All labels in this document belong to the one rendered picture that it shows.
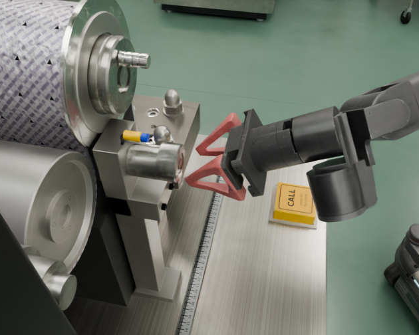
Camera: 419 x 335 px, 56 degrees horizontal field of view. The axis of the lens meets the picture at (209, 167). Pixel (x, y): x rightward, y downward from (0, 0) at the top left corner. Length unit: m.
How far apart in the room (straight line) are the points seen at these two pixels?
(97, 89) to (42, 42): 0.06
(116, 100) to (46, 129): 0.07
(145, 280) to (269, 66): 2.34
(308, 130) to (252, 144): 0.07
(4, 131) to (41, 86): 0.08
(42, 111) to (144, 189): 0.13
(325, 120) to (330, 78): 2.32
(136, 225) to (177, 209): 0.24
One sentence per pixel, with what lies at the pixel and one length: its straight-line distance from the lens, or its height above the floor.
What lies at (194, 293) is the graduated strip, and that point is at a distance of 0.63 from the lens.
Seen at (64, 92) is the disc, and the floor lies 1.28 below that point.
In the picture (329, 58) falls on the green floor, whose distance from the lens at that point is 2.98.
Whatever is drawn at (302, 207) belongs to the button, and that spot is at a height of 0.92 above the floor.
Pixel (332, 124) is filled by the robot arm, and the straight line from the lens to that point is 0.45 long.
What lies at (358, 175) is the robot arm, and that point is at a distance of 0.48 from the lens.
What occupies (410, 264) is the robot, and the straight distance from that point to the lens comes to 1.57.
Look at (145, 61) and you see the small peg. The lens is 0.37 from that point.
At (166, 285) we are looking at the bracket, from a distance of 0.62.
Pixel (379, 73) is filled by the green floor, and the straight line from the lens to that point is 2.92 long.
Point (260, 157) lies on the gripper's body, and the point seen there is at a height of 1.13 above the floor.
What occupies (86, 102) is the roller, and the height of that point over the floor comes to 1.25.
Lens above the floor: 1.46
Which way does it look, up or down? 46 degrees down
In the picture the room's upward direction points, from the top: straight up
